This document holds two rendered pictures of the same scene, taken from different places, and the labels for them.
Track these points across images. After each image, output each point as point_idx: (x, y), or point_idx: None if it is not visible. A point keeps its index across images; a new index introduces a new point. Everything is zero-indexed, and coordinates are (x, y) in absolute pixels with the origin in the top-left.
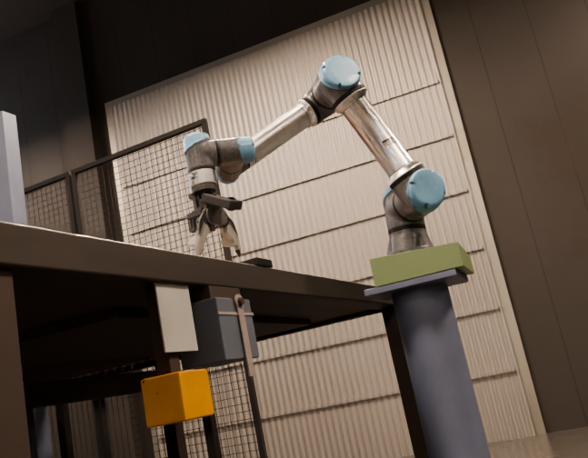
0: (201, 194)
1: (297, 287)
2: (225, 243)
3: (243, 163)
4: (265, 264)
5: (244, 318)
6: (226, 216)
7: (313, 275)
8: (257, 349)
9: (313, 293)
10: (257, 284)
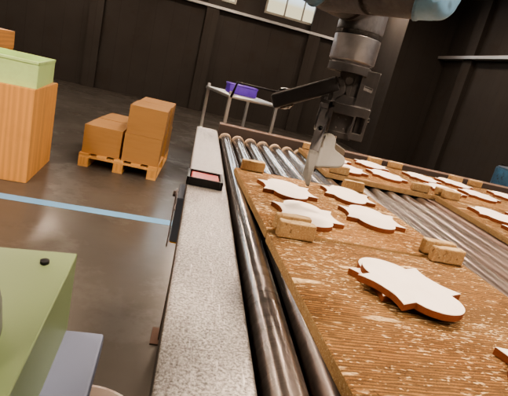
0: (351, 77)
1: (179, 224)
2: (334, 162)
3: (316, 6)
4: (186, 178)
5: (173, 207)
6: (316, 115)
7: (179, 229)
8: (169, 235)
9: (174, 250)
10: (184, 192)
